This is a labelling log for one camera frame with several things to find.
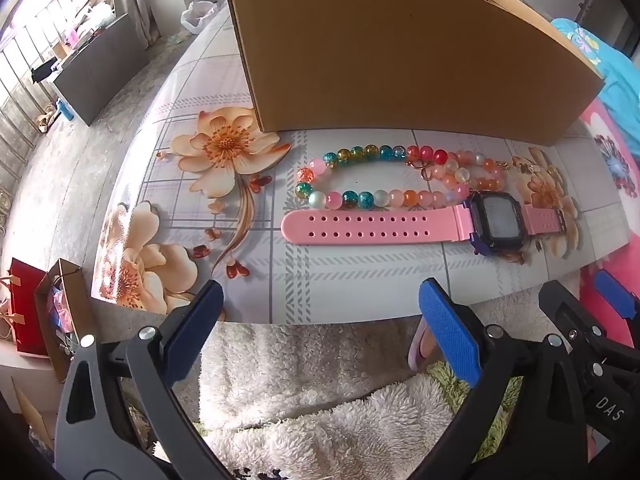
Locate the red paper bag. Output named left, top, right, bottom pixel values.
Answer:
left=1, top=258, right=48, bottom=358

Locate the brown cardboard box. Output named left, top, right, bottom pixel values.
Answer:
left=229, top=0, right=604, bottom=145

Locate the blue folded blanket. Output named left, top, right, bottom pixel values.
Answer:
left=551, top=18, right=639, bottom=162

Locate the pink strap digital watch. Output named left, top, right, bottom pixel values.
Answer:
left=281, top=191, right=565, bottom=257

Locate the pink floral quilt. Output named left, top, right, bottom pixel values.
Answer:
left=579, top=101, right=639, bottom=347

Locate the dark grey cabinet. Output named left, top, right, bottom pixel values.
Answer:
left=50, top=14, right=149, bottom=126

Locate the gold bow brooch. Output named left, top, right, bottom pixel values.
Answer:
left=406, top=159, right=434, bottom=182

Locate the multicolour glass bead bracelet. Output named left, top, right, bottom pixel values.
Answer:
left=293, top=143, right=452, bottom=212

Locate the white plastic bag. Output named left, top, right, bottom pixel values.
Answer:
left=180, top=0, right=226, bottom=35

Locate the brown paper bag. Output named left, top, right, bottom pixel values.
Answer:
left=34, top=259, right=99, bottom=382

